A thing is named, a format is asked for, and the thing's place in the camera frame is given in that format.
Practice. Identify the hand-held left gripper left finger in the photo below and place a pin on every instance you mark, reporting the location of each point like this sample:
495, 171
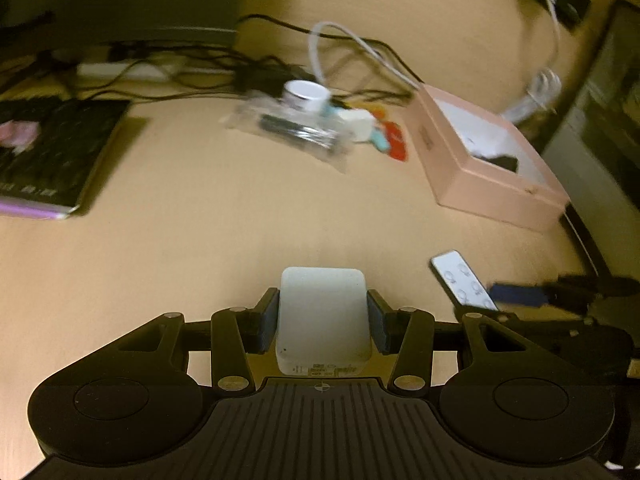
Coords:
270, 321

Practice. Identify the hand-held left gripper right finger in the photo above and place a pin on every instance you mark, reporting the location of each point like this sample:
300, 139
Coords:
376, 322

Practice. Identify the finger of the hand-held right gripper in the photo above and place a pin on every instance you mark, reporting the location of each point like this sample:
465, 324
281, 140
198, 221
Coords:
517, 294

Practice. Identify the white square charger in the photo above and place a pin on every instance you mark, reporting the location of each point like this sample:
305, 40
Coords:
322, 315

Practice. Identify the white remote control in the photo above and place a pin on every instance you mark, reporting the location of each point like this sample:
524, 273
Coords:
457, 272

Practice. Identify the pink box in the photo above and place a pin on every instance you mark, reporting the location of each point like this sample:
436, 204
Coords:
450, 170

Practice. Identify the teal plastic toy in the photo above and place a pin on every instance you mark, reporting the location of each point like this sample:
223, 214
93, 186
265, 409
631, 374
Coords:
381, 141

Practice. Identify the clear plastic bag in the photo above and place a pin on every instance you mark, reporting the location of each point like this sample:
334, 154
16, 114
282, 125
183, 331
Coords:
295, 132

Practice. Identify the white cube adapter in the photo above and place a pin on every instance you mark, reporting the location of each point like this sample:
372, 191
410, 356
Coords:
356, 125

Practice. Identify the white round cap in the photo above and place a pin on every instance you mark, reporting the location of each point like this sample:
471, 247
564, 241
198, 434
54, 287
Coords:
305, 94

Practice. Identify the black curved object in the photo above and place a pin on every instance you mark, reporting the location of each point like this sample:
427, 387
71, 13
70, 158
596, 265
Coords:
500, 162

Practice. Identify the red plastic toy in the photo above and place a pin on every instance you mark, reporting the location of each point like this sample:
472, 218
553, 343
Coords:
397, 144

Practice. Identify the dark framed panel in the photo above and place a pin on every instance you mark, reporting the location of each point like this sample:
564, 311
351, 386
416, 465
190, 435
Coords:
605, 125

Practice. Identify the yellow small bottle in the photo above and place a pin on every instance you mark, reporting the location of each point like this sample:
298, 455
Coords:
369, 111

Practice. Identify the black power adapter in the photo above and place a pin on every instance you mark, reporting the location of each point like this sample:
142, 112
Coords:
270, 80

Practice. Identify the black keyboard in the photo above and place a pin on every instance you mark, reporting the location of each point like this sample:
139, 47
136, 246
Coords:
55, 160

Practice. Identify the white power strip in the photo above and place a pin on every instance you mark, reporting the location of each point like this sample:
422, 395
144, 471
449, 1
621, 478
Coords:
130, 71

